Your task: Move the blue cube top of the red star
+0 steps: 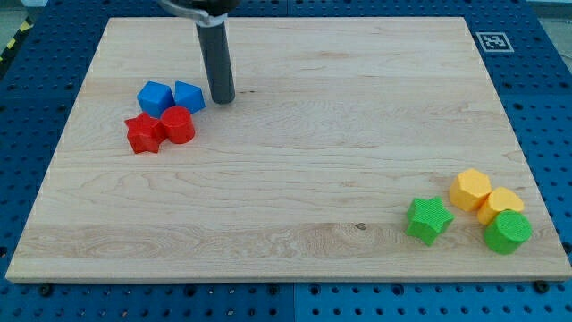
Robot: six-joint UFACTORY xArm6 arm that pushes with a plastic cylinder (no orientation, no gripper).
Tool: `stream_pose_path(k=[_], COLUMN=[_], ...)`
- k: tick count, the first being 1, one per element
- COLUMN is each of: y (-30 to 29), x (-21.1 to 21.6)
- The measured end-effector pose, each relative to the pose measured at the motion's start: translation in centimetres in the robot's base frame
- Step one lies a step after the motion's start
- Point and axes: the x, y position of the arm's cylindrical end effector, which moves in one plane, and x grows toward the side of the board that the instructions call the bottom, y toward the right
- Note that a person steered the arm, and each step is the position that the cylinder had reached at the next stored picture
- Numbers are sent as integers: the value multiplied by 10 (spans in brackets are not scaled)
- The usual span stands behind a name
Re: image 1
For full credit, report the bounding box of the white fiducial marker tag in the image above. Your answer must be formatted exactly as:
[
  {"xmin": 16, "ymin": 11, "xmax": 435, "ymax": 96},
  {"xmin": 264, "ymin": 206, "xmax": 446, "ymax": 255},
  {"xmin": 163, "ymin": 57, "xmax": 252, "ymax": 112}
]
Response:
[{"xmin": 476, "ymin": 31, "xmax": 514, "ymax": 53}]

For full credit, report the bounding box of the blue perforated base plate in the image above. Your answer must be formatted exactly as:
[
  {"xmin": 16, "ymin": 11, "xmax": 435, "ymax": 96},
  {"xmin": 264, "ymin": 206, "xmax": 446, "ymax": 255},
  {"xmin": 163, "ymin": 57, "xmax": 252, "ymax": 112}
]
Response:
[{"xmin": 1, "ymin": 1, "xmax": 571, "ymax": 321}]

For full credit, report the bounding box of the wooden board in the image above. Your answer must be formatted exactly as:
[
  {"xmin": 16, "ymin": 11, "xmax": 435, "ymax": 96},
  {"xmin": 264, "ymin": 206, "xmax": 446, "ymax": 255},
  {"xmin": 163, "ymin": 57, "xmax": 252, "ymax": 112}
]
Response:
[{"xmin": 6, "ymin": 17, "xmax": 571, "ymax": 284}]

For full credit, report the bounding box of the yellow heart block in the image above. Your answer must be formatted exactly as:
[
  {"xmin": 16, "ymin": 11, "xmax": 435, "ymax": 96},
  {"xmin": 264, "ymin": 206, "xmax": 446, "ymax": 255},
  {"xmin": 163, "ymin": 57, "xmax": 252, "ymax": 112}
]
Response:
[{"xmin": 476, "ymin": 187, "xmax": 525, "ymax": 225}]

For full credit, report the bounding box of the red cylinder block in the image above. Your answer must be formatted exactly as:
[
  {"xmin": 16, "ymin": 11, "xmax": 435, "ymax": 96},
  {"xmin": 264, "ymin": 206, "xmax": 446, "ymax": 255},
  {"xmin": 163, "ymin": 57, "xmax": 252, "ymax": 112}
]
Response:
[{"xmin": 161, "ymin": 106, "xmax": 196, "ymax": 144}]

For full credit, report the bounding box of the green cylinder block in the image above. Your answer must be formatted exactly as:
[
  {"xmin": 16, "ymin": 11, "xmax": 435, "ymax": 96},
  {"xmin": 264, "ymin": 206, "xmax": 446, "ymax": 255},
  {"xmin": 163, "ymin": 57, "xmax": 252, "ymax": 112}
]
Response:
[{"xmin": 484, "ymin": 210, "xmax": 533, "ymax": 255}]

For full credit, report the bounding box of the blue cube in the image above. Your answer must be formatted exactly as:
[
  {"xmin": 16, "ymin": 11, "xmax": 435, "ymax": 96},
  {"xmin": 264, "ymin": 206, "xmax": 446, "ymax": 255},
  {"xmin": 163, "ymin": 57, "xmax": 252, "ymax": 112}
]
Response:
[{"xmin": 137, "ymin": 81, "xmax": 175, "ymax": 118}]

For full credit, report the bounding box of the blue triangular block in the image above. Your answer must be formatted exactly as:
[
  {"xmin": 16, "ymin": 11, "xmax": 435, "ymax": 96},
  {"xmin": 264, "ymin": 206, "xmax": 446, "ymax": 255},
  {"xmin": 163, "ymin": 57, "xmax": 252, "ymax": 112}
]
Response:
[{"xmin": 174, "ymin": 80, "xmax": 206, "ymax": 114}]

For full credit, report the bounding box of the red star block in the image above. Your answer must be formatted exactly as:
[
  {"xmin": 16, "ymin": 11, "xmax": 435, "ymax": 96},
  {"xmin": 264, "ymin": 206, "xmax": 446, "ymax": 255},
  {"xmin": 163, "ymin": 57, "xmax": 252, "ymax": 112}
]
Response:
[{"xmin": 124, "ymin": 112, "xmax": 167, "ymax": 154}]

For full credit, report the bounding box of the green star block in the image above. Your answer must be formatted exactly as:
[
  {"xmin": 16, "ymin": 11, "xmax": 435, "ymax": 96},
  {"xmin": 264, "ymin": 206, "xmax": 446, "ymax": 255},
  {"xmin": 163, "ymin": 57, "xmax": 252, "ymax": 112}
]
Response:
[{"xmin": 405, "ymin": 197, "xmax": 455, "ymax": 246}]

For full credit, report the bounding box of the yellow hexagon block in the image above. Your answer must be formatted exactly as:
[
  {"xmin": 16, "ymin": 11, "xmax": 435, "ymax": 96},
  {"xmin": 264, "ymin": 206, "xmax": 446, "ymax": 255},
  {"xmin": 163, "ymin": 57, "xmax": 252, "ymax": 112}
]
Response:
[{"xmin": 449, "ymin": 168, "xmax": 492, "ymax": 211}]

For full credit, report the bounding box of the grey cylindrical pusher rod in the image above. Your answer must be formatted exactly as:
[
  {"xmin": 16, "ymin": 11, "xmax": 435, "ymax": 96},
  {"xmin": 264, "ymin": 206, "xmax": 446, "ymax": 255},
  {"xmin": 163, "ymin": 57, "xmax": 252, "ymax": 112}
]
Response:
[{"xmin": 196, "ymin": 22, "xmax": 235, "ymax": 105}]

